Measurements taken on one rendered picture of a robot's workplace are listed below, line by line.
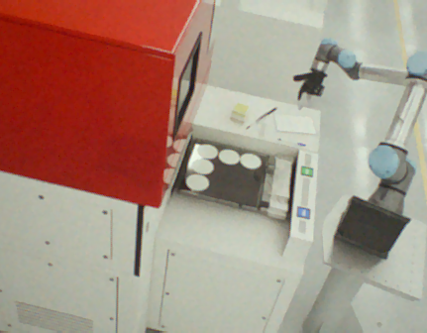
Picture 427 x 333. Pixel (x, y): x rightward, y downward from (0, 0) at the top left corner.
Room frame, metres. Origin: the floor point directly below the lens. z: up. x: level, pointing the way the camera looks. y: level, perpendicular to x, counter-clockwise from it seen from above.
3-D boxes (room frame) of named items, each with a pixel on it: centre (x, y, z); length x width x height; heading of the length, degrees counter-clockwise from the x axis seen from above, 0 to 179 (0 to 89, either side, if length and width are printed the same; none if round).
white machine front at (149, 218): (1.50, 0.18, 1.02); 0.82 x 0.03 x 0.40; 176
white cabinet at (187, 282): (1.75, -0.17, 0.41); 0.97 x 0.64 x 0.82; 176
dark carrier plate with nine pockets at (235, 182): (1.68, -0.06, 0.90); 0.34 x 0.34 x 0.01; 86
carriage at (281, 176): (1.68, -0.32, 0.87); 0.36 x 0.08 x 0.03; 176
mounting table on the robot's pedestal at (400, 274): (1.51, -0.76, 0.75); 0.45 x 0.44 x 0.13; 77
